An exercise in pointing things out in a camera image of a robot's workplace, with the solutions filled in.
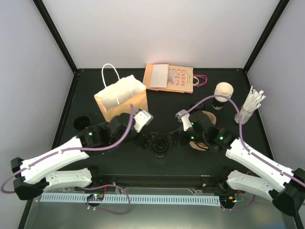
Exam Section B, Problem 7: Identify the black frame post left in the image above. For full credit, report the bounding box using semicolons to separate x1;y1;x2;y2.
33;0;78;73

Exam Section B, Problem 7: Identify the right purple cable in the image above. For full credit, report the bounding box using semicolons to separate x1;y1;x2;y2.
185;95;305;212

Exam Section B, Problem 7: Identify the black frame post right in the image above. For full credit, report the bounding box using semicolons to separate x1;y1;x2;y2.
243;0;290;73

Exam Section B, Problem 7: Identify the stack of black lids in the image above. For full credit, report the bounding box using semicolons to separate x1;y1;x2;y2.
191;101;205;111

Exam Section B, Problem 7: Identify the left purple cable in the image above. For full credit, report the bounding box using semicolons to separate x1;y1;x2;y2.
0;104;132;215

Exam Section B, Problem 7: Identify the purple cable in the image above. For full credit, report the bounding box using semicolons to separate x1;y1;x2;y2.
0;104;132;215
185;95;305;212

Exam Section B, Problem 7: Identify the black paper cup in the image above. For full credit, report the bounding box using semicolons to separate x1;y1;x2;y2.
73;115;91;131
153;151;166;158

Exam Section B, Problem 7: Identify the Cakes printed paper bag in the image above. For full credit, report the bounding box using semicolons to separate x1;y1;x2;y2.
156;65;208;94

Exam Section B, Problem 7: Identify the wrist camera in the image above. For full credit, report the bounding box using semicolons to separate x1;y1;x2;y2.
175;109;193;132
133;110;153;133

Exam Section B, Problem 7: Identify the jar of white stirrers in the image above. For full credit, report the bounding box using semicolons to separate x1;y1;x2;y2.
234;86;266;125

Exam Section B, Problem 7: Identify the light blue cable duct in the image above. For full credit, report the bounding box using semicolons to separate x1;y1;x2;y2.
40;193;220;207

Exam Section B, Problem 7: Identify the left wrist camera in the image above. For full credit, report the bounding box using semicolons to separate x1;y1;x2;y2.
133;110;153;133

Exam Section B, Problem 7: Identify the stack of paper cups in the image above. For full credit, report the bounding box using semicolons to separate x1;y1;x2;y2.
212;82;234;110

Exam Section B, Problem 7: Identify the orange paper bag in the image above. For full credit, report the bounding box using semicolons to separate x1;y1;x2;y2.
94;63;148;122

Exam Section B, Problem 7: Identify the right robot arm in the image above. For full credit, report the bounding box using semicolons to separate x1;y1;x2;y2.
176;110;305;217

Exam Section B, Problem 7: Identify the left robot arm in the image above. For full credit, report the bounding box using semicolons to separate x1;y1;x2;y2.
11;111;153;200

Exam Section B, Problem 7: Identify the orange flat bag stack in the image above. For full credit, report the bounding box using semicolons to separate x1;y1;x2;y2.
142;63;169;90

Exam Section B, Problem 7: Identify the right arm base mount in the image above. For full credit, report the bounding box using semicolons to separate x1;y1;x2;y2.
200;176;237;195

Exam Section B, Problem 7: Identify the black frame post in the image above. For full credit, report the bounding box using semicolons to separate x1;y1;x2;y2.
243;0;290;73
33;0;78;73

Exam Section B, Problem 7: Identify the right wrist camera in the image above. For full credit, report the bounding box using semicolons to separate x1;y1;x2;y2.
175;109;193;132

